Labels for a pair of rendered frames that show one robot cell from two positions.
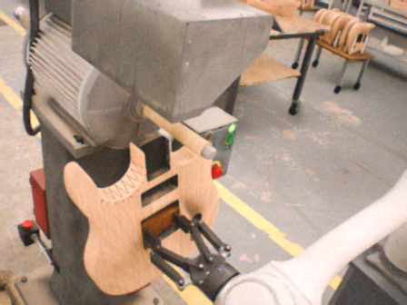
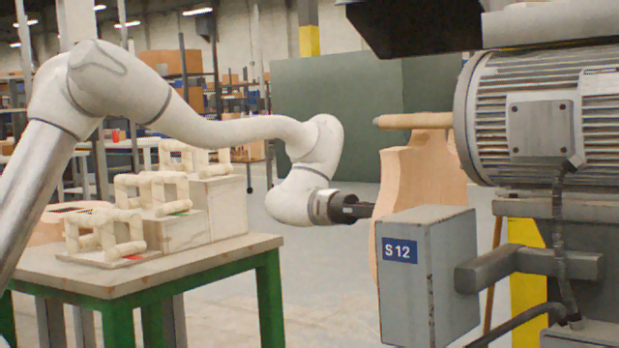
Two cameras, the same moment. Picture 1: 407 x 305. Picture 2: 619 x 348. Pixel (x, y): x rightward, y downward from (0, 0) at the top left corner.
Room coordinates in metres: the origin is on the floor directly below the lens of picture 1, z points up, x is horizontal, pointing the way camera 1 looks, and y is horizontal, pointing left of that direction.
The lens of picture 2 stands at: (2.08, -0.21, 1.32)
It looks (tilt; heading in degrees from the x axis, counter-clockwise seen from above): 6 degrees down; 178
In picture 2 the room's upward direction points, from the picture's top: 4 degrees counter-clockwise
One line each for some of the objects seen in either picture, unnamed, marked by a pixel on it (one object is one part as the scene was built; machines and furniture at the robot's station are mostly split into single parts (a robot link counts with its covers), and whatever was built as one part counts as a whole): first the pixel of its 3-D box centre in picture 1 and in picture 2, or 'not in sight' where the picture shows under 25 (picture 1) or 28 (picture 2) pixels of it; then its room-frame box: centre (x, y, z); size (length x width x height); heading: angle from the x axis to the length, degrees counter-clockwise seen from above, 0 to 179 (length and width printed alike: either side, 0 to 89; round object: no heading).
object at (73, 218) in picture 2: not in sight; (88, 220); (0.30, -0.72, 1.04); 0.20 x 0.03 x 0.03; 47
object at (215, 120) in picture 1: (181, 147); (476, 293); (1.02, 0.08, 0.99); 0.24 x 0.21 x 0.26; 48
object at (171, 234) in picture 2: not in sight; (155, 228); (0.16, -0.58, 0.98); 0.27 x 0.16 x 0.09; 48
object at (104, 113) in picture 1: (100, 71); (579, 118); (0.90, 0.30, 1.25); 0.41 x 0.27 x 0.26; 48
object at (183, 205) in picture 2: not in sight; (174, 207); (0.22, -0.51, 1.04); 0.11 x 0.03 x 0.03; 138
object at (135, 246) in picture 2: not in sight; (127, 248); (0.34, -0.62, 0.96); 0.11 x 0.03 x 0.03; 138
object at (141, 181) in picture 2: not in sight; (137, 181); (0.19, -0.61, 1.12); 0.20 x 0.03 x 0.03; 47
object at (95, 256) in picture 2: not in sight; (108, 254); (0.27, -0.69, 0.94); 0.27 x 0.15 x 0.01; 48
